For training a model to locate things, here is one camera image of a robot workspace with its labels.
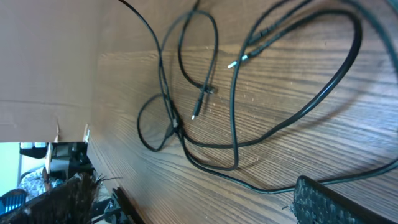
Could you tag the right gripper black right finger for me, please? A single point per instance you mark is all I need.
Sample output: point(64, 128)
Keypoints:
point(315, 203)

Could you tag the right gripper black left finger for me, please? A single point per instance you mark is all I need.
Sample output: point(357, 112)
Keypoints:
point(70, 202)

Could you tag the person in green shirt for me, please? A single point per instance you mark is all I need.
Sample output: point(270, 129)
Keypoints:
point(37, 183)

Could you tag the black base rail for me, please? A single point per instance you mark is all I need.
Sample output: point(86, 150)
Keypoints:
point(118, 210)

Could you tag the brown cardboard wall panel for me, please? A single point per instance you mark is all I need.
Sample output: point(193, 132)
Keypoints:
point(49, 62)

